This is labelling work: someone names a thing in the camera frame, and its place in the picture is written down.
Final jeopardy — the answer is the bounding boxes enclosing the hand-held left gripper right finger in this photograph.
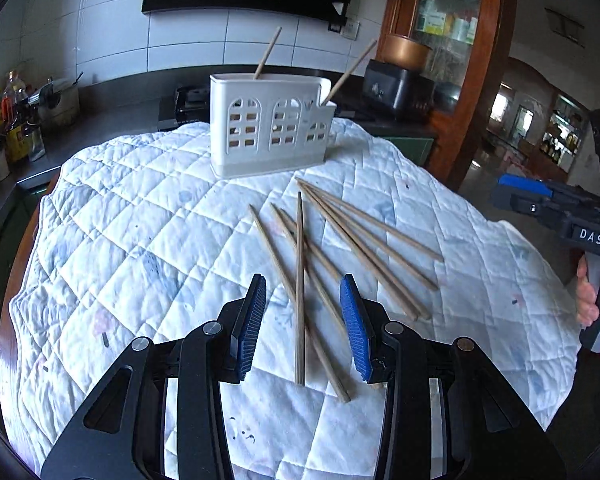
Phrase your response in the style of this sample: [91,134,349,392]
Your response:
[339,274,566,480]

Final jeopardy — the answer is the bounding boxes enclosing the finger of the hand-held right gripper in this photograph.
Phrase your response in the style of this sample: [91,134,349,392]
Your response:
[490,188,537,219]
[498,175,557,199]

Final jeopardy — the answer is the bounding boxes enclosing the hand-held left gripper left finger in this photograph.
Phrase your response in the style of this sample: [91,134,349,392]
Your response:
[40,274,268,480]

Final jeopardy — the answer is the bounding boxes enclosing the pile of wooden chopsticks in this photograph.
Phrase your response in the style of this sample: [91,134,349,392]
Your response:
[248,177,445,403]

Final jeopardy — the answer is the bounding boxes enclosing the white plastic utensil holder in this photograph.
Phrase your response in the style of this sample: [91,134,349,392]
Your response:
[209,72,339,180]

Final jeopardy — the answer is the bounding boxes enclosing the person's right hand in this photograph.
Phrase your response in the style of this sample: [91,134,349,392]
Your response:
[576,255,600,331]

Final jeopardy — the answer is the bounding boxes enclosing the green cabinet door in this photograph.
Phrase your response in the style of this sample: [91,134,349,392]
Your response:
[380,132,438,167]

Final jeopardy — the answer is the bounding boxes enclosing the wooden glass-door cabinet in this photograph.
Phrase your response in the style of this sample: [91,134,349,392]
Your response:
[375,0,520,193]

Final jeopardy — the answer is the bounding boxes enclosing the white quilted blanket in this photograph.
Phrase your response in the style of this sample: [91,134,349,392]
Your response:
[0,120,583,480]

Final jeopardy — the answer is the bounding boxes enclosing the black rice cooker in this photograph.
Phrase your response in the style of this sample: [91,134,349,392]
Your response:
[363,58,437,122]

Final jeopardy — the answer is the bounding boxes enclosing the ceiling vent panel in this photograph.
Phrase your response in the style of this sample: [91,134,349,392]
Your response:
[545,7,587,44]

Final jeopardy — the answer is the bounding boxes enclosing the copper inner pot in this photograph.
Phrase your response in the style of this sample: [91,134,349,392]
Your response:
[380,34,434,72]

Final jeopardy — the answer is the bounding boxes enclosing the green and white cartons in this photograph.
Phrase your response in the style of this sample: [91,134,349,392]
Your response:
[417,0,480,43]

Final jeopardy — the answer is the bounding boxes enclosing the slender wooden chopstick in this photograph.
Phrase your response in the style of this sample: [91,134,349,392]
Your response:
[253,26,283,81]
[324,39,378,104]

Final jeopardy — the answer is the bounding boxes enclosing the black gas stove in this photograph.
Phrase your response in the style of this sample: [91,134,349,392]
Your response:
[157,84,377,132]

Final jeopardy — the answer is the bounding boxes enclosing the cluster of condiment bottles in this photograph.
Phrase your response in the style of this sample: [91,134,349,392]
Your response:
[0,70,47,182]

